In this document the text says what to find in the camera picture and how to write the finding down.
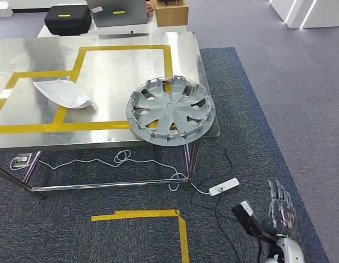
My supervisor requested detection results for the steel workbench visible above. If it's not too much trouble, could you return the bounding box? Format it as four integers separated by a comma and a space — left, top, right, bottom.
0, 31, 221, 199

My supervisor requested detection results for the black carrying case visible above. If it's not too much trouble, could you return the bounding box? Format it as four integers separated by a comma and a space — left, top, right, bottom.
44, 4, 92, 36

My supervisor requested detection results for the white power strip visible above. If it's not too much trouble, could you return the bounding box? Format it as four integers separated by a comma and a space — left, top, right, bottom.
209, 177, 240, 197

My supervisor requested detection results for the grey plastic wheel hubcap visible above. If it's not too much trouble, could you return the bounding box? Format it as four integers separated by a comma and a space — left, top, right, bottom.
126, 75, 216, 147

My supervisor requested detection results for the yellow floor tape strip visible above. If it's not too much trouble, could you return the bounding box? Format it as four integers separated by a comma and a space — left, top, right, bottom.
92, 209, 190, 263

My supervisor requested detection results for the white curved plastic panel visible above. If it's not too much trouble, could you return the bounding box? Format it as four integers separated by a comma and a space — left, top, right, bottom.
33, 79, 92, 110

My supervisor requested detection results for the white angular lit platform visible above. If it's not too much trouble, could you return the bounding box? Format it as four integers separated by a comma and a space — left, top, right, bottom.
268, 0, 339, 29

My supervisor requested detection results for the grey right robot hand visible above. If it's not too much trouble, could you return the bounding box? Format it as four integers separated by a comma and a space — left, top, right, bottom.
267, 179, 297, 238

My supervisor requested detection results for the grey laptop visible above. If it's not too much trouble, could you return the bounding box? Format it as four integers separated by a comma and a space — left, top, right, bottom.
86, 0, 148, 28

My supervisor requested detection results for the white power cable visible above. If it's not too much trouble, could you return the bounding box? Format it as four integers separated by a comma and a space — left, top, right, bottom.
10, 149, 212, 196

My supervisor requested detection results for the brown cardboard box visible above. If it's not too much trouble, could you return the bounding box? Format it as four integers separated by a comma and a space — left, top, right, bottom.
153, 0, 190, 27

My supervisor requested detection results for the thin black floor cable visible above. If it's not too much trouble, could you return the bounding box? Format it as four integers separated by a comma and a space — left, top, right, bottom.
187, 148, 242, 263

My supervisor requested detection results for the white low platform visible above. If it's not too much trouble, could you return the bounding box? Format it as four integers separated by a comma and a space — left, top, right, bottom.
0, 0, 14, 18

